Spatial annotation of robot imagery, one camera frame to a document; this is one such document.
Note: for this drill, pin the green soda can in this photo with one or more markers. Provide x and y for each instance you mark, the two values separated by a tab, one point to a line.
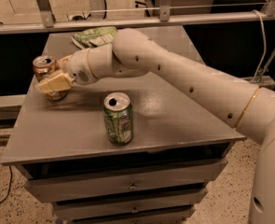
118	118

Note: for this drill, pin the orange soda can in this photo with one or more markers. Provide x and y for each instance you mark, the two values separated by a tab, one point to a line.
43	67

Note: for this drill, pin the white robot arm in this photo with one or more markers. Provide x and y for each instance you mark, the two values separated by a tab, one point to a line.
243	106

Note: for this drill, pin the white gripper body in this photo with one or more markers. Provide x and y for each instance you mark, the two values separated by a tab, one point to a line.
78	66

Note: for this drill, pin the green chip bag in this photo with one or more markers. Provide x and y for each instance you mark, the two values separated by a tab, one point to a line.
94	37

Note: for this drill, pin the metal frame rail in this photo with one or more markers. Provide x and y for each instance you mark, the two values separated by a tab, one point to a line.
34	16

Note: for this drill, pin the grey drawer cabinet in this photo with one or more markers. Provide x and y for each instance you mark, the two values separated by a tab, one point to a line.
120	151

